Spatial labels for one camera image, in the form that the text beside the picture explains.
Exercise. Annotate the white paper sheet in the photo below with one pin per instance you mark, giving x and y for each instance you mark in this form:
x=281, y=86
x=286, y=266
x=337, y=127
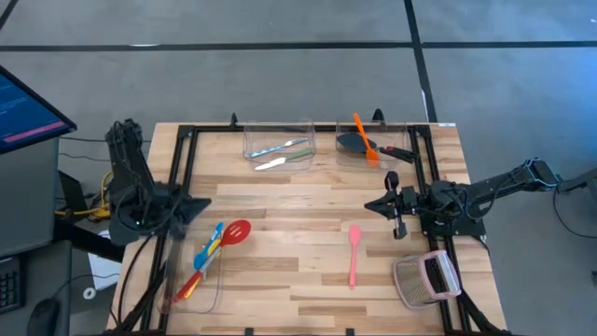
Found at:
x=105, y=270

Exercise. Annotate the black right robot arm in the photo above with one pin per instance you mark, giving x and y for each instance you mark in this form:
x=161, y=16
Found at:
x=494, y=184

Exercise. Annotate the clear plastic bin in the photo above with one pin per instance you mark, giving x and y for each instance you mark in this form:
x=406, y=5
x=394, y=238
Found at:
x=205, y=298
x=261, y=133
x=396, y=133

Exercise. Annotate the orange spatula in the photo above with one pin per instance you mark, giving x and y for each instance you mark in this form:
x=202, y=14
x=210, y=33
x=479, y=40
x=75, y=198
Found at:
x=371, y=156

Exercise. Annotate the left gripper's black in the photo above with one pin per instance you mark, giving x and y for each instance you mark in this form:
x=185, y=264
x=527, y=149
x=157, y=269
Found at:
x=165, y=205

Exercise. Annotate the blue spoon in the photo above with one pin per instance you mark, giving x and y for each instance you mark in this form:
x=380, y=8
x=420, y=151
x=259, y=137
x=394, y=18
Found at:
x=200, y=261

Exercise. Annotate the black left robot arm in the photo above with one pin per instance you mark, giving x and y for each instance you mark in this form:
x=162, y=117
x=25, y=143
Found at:
x=130, y=163

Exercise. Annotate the black stand leg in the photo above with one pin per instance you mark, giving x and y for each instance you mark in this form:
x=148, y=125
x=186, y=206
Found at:
x=84, y=239

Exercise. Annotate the pink spatula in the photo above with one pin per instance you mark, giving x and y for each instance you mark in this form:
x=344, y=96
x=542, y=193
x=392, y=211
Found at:
x=355, y=235

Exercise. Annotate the computer monitor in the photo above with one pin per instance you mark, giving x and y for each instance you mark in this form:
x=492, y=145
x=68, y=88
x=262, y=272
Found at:
x=28, y=116

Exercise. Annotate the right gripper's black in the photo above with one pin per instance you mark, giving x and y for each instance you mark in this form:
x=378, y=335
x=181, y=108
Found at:
x=409, y=200

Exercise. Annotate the grey cabinet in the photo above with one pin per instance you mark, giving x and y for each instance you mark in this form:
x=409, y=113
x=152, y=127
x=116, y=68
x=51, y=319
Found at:
x=28, y=200

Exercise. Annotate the black aluminium frame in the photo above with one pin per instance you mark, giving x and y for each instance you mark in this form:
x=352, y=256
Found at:
x=214, y=128

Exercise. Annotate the black keyboard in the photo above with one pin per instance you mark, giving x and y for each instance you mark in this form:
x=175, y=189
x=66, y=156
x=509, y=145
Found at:
x=9, y=284

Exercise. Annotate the black computer mouse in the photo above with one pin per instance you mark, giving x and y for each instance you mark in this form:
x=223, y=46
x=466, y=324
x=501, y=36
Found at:
x=43, y=319

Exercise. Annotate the grey stand leg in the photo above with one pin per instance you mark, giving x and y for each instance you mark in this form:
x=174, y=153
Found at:
x=578, y=182

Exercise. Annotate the red slotted spoon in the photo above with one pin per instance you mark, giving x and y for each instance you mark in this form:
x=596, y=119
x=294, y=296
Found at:
x=233, y=240

